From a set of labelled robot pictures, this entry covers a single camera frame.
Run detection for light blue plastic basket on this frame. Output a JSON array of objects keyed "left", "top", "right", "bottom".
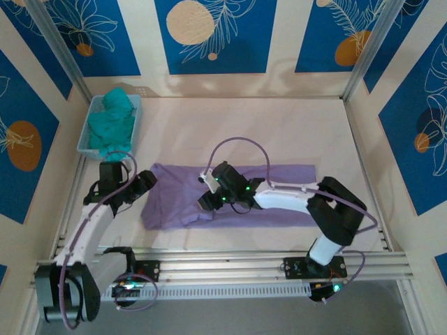
[{"left": 77, "top": 94, "right": 144, "bottom": 162}]

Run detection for purple t-shirt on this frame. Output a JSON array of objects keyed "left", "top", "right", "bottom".
[{"left": 140, "top": 163, "right": 319, "bottom": 231}]

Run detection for teal garment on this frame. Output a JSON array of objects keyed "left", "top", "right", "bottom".
[{"left": 87, "top": 87, "right": 137, "bottom": 163}]

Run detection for white table cover cloth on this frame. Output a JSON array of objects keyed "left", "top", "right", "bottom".
[{"left": 64, "top": 97, "right": 387, "bottom": 251}]

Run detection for left black electronics box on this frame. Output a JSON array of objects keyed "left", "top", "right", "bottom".
[{"left": 111, "top": 283, "right": 141, "bottom": 308}]

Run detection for black electronics box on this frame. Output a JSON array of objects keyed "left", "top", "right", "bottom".
[
  {"left": 111, "top": 283, "right": 141, "bottom": 308},
  {"left": 309, "top": 281, "right": 347, "bottom": 304}
]

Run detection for right black electronics box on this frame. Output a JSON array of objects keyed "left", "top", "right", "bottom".
[{"left": 309, "top": 281, "right": 347, "bottom": 304}]

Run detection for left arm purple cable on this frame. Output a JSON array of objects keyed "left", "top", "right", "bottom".
[{"left": 58, "top": 150, "right": 159, "bottom": 331}]

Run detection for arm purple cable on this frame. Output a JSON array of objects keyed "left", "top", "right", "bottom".
[
  {"left": 205, "top": 136, "right": 380, "bottom": 303},
  {"left": 58, "top": 150, "right": 159, "bottom": 331}
]

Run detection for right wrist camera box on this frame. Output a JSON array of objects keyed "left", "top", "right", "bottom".
[{"left": 196, "top": 169, "right": 218, "bottom": 192}]

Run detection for thin black wire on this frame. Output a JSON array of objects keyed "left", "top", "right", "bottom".
[{"left": 229, "top": 203, "right": 253, "bottom": 216}]

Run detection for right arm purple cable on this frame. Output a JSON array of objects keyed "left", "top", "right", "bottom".
[{"left": 205, "top": 136, "right": 380, "bottom": 303}]

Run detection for aluminium frame beam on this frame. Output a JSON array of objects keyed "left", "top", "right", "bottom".
[{"left": 29, "top": 249, "right": 415, "bottom": 289}]

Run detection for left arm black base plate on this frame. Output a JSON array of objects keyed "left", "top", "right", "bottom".
[{"left": 115, "top": 260, "right": 162, "bottom": 283}]

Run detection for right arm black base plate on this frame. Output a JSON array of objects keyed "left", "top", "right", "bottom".
[{"left": 283, "top": 256, "right": 349, "bottom": 280}]

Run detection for white slotted cable duct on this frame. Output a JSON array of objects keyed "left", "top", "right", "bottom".
[{"left": 44, "top": 283, "right": 312, "bottom": 303}]

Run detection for aluminium side rail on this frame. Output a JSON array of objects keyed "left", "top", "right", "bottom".
[{"left": 344, "top": 99, "right": 394, "bottom": 252}]

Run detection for aluminium frame post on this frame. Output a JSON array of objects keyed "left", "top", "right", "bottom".
[
  {"left": 342, "top": 0, "right": 408, "bottom": 102},
  {"left": 24, "top": 0, "right": 98, "bottom": 110}
]

